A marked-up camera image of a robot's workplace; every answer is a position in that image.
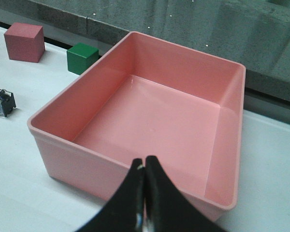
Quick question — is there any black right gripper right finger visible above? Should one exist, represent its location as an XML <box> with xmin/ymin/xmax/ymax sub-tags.
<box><xmin>145</xmin><ymin>156</ymin><xmax>225</xmax><ymax>232</ymax></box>

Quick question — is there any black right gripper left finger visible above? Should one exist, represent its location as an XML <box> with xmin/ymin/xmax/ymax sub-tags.
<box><xmin>78</xmin><ymin>158</ymin><xmax>145</xmax><ymax>232</ymax></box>

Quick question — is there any yellow push button switch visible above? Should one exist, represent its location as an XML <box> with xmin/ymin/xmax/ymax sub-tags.
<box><xmin>0</xmin><ymin>89</ymin><xmax>16</xmax><ymax>117</ymax></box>

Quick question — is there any pink plastic bin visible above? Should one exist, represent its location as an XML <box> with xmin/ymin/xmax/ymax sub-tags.
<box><xmin>28</xmin><ymin>32</ymin><xmax>246</xmax><ymax>221</ymax></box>

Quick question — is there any right green cube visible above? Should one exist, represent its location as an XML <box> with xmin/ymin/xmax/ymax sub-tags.
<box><xmin>66</xmin><ymin>43</ymin><xmax>99</xmax><ymax>75</ymax></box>

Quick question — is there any pink cube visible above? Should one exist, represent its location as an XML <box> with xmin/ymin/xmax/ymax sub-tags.
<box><xmin>4</xmin><ymin>22</ymin><xmax>45</xmax><ymax>63</ymax></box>

